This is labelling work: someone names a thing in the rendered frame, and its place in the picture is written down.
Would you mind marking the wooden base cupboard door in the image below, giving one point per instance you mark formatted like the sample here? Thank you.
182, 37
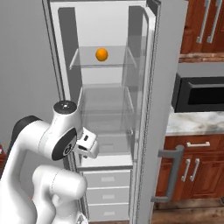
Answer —
169, 178
210, 175

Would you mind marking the wooden drawer front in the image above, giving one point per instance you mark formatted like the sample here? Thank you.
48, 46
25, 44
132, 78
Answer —
178, 143

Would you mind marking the black microwave oven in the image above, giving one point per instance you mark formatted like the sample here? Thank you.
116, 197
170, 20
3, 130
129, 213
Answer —
201, 94

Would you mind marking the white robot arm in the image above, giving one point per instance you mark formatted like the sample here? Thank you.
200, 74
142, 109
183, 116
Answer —
32, 140

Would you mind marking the orange fruit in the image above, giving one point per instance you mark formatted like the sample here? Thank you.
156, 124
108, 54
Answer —
101, 54

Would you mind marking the wooden wall cupboard door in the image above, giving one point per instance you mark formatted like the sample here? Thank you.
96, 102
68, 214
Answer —
218, 40
191, 26

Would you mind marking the white open fridge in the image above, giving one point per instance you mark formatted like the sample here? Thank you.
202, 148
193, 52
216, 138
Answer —
96, 26

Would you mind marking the glass fridge shelf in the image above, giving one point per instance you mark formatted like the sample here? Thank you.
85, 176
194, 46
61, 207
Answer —
87, 57

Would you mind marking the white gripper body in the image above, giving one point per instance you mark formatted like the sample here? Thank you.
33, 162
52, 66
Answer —
93, 149

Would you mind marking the grey fridge door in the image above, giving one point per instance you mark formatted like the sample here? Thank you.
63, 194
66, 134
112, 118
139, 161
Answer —
167, 73

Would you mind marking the clear fridge crisper bin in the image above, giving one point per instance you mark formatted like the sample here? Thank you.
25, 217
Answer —
108, 110

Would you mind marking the white fridge drawer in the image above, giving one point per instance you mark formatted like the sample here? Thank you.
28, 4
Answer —
108, 195
108, 212
106, 178

